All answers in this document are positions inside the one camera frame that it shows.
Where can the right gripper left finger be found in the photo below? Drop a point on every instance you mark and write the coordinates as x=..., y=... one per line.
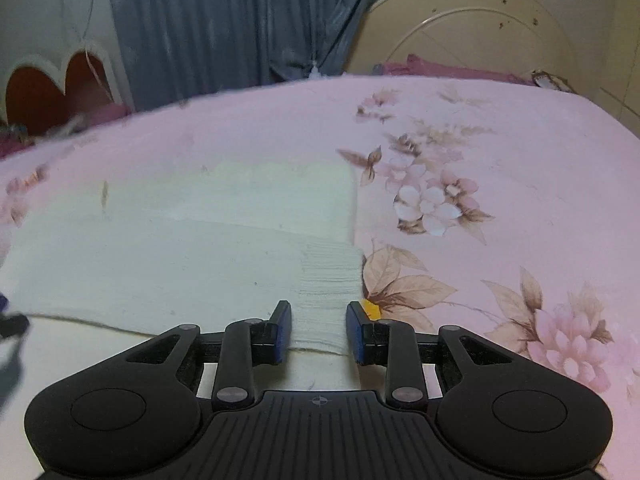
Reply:
x=269, y=339

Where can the magenta blanket by cream headboard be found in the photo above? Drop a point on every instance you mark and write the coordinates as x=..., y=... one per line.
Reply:
x=416, y=66

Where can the cream round headboard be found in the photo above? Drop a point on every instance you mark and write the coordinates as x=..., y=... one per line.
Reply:
x=517, y=37

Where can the red heart-shaped headboard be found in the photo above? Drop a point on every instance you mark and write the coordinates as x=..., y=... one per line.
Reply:
x=39, y=95

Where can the blue grey curtain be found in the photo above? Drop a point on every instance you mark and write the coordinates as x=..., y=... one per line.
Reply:
x=174, y=50

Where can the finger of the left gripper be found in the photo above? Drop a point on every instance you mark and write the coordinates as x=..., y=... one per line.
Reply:
x=13, y=325

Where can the pink floral bed sheet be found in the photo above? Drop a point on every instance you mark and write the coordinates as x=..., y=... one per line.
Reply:
x=508, y=210

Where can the patterned pillow right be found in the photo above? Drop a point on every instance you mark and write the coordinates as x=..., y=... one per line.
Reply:
x=545, y=80

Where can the white knit garment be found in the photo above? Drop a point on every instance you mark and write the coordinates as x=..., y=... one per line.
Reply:
x=209, y=247

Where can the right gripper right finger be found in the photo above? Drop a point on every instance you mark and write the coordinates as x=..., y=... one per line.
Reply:
x=371, y=342

